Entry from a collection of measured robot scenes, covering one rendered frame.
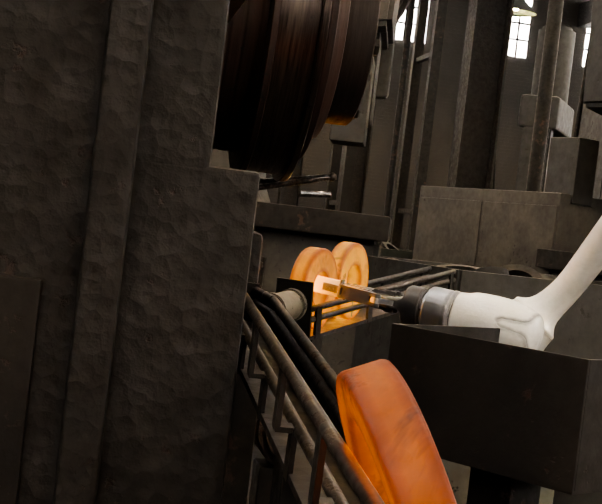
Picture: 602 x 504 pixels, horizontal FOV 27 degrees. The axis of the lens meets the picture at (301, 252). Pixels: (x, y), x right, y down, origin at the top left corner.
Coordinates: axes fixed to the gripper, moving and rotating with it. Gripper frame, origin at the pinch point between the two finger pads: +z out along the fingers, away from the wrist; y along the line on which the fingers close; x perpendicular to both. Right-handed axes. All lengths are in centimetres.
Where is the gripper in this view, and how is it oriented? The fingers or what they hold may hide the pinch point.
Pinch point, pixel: (325, 285)
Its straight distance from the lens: 234.9
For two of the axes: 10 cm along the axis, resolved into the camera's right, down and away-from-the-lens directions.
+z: -8.8, -2.0, 4.2
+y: 4.3, 0.3, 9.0
